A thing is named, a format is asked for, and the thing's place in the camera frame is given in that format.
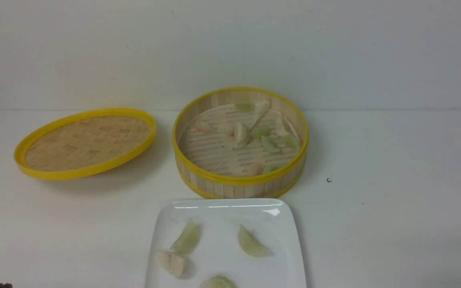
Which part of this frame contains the green dumpling plate bottom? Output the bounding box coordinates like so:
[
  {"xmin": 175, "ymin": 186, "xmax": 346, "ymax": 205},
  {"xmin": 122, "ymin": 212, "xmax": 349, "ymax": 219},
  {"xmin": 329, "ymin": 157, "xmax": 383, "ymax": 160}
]
[{"xmin": 199, "ymin": 275, "xmax": 237, "ymax": 288}]

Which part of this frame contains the green dumpling steamer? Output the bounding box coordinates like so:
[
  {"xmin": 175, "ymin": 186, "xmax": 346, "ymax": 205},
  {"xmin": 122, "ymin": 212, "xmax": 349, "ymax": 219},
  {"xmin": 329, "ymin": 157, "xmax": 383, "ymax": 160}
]
[
  {"xmin": 261, "ymin": 136, "xmax": 281, "ymax": 154},
  {"xmin": 262, "ymin": 165, "xmax": 280, "ymax": 174},
  {"xmin": 234, "ymin": 102, "xmax": 255, "ymax": 113},
  {"xmin": 250, "ymin": 128, "xmax": 271, "ymax": 140},
  {"xmin": 283, "ymin": 135, "xmax": 300, "ymax": 152}
]

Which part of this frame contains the green dumpling on plate right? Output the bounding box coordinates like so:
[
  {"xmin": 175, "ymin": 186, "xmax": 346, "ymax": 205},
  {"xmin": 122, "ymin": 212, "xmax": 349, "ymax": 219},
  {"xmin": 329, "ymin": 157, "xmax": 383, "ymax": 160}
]
[{"xmin": 237, "ymin": 224, "xmax": 273, "ymax": 258}]

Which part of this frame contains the white dumpling steamer right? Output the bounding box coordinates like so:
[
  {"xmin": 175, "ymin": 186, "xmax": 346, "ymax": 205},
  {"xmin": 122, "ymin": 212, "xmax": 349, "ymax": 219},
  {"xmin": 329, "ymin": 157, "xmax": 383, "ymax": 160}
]
[{"xmin": 275, "ymin": 114, "xmax": 291, "ymax": 138}]

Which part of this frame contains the green dumpling on plate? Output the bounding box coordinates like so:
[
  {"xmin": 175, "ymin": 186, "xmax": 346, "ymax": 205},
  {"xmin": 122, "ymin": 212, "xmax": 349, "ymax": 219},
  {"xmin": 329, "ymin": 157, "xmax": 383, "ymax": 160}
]
[
  {"xmin": 237, "ymin": 224, "xmax": 273, "ymax": 258},
  {"xmin": 170, "ymin": 218, "xmax": 201, "ymax": 255}
]

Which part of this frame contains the green dumpling steamer front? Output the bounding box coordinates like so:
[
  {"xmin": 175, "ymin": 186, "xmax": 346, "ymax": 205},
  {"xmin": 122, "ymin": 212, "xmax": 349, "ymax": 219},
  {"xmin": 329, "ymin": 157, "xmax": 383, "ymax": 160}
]
[{"xmin": 262, "ymin": 165, "xmax": 280, "ymax": 174}]

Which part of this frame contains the white square plate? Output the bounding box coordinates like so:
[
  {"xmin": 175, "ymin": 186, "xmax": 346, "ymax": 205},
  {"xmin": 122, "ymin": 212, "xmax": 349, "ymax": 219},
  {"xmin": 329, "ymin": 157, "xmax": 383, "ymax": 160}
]
[{"xmin": 144, "ymin": 198, "xmax": 307, "ymax": 288}]

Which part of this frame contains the white dumpling steamer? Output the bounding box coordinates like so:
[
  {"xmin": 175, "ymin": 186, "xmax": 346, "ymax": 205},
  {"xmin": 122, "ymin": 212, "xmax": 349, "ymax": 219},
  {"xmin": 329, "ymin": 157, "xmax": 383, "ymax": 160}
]
[
  {"xmin": 233, "ymin": 122, "xmax": 250, "ymax": 149},
  {"xmin": 275, "ymin": 114, "xmax": 291, "ymax": 138},
  {"xmin": 250, "ymin": 101, "xmax": 270, "ymax": 128}
]

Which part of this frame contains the pink dumpling steamer front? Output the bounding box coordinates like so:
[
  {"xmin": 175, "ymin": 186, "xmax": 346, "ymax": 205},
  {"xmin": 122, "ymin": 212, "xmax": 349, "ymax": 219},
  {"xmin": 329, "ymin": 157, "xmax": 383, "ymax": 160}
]
[{"xmin": 247, "ymin": 163, "xmax": 263, "ymax": 177}]

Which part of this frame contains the yellow rimmed bamboo steamer lid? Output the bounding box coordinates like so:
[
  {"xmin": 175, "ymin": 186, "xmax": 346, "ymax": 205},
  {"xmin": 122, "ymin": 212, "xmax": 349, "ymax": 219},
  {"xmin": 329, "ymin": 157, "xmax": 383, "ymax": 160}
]
[{"xmin": 14, "ymin": 108, "xmax": 157, "ymax": 181}]

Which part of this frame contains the white dumpling steamer centre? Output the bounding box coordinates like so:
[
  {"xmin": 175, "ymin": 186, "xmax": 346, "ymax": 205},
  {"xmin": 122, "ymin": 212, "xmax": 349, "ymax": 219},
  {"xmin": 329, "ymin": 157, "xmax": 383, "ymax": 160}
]
[{"xmin": 233, "ymin": 122, "xmax": 250, "ymax": 149}]

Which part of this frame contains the green dumpling on plate left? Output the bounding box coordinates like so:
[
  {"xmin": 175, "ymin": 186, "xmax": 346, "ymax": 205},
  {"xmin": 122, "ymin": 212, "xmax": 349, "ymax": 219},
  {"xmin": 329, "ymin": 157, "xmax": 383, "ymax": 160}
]
[{"xmin": 170, "ymin": 218, "xmax": 201, "ymax": 255}]

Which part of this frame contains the white dumpling on plate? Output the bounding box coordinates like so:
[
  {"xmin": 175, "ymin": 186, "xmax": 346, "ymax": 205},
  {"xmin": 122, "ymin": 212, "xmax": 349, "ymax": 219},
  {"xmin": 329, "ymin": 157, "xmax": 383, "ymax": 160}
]
[{"xmin": 155, "ymin": 250, "xmax": 190, "ymax": 279}]

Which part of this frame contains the green dumpling steamer top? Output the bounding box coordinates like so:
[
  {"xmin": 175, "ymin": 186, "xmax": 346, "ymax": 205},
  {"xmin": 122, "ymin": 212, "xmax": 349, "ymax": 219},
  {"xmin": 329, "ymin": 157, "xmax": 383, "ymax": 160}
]
[{"xmin": 234, "ymin": 102, "xmax": 255, "ymax": 113}]

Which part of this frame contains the pink dumpling steamer left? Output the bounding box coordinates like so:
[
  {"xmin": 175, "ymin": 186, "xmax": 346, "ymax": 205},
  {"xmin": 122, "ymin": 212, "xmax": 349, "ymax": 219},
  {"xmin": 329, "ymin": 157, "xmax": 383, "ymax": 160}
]
[{"xmin": 193, "ymin": 121, "xmax": 213, "ymax": 133}]

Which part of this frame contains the pink dumpling steamer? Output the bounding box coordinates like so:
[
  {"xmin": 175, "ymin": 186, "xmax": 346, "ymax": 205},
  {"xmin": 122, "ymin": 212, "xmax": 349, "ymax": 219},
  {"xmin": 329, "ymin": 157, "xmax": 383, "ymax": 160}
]
[
  {"xmin": 247, "ymin": 163, "xmax": 263, "ymax": 177},
  {"xmin": 193, "ymin": 121, "xmax": 213, "ymax": 133}
]

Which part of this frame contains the white dumpling steamer top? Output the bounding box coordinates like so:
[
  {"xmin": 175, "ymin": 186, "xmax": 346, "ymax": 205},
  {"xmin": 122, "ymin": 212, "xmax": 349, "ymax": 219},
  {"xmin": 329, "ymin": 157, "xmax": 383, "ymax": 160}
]
[{"xmin": 250, "ymin": 101, "xmax": 270, "ymax": 128}]

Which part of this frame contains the yellow rimmed bamboo steamer basket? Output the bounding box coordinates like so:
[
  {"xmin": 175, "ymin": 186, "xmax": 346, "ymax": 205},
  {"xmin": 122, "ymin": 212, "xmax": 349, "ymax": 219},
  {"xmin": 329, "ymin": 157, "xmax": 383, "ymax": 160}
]
[{"xmin": 172, "ymin": 87, "xmax": 310, "ymax": 199}]

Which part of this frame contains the white steamer liner mesh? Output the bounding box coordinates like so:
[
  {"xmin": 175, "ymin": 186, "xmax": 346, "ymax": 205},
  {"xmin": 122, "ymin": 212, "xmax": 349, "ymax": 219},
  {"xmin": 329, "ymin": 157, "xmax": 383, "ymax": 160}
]
[{"xmin": 178, "ymin": 104, "xmax": 301, "ymax": 177}]

